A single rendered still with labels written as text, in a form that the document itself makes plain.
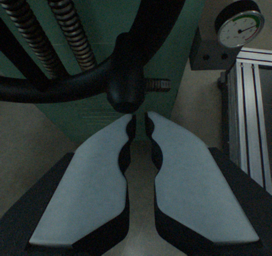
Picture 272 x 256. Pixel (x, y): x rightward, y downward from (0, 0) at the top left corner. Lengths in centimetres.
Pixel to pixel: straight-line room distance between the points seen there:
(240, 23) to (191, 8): 9
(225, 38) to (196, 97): 73
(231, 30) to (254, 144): 50
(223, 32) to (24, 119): 100
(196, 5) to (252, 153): 53
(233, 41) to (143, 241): 74
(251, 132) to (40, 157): 89
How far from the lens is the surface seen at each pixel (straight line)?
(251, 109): 83
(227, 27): 33
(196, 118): 99
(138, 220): 86
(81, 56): 26
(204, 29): 40
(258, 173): 74
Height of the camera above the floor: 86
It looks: 64 degrees down
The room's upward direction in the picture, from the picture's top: 4 degrees counter-clockwise
